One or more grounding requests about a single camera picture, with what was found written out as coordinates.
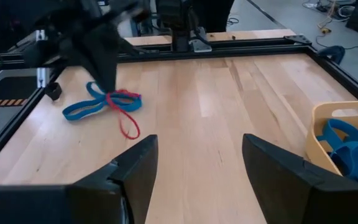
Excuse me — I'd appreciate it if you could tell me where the silver frame bracket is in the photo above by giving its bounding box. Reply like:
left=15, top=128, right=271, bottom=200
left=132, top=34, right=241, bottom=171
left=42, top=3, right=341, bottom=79
left=37, top=29, right=52, bottom=88

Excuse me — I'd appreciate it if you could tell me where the silver base mounting plate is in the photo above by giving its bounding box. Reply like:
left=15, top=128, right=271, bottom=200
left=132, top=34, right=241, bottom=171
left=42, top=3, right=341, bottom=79
left=188, top=27, right=213, bottom=53

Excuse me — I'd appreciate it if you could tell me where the black frame clamp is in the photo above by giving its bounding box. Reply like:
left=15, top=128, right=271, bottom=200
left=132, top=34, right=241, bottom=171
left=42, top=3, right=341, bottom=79
left=318, top=45, right=346, bottom=65

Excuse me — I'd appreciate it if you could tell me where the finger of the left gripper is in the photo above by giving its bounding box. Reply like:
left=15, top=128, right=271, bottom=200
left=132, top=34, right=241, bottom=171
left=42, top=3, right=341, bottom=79
left=104, top=29, right=119, bottom=91
left=73, top=30, right=110, bottom=91

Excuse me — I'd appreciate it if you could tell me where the white loose cable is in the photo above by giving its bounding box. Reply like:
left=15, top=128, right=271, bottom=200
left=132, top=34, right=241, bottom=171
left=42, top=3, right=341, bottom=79
left=301, top=0, right=356, bottom=22

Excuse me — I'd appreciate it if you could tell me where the thin black loose cable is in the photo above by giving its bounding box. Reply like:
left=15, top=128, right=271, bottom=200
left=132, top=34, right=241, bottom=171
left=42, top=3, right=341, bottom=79
left=315, top=26, right=358, bottom=50

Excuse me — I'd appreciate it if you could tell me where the red thin rubber band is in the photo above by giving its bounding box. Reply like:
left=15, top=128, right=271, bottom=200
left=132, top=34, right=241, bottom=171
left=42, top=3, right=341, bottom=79
left=105, top=88, right=142, bottom=141

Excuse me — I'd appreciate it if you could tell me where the small black rubber band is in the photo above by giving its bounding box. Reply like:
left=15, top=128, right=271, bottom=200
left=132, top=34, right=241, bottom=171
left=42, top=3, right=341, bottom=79
left=44, top=82, right=63, bottom=101

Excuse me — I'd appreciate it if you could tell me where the orange black hazard tape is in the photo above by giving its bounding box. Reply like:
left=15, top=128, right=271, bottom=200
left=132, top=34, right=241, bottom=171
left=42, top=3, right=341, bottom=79
left=0, top=98, right=28, bottom=108

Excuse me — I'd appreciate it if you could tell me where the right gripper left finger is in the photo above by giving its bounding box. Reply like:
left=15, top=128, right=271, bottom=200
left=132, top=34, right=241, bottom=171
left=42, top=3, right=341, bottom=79
left=0, top=135, right=158, bottom=224

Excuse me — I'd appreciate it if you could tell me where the yellow plastic basket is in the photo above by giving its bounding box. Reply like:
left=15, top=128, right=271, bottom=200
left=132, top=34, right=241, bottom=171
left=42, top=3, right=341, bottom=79
left=305, top=100, right=358, bottom=177

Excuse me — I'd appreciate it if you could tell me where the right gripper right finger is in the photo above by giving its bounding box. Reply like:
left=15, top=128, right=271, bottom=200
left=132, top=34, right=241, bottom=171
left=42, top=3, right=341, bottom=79
left=242, top=134, right=358, bottom=224

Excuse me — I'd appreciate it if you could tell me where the black aluminium table frame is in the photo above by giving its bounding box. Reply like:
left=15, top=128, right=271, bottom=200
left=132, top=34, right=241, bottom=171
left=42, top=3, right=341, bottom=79
left=0, top=35, right=358, bottom=175

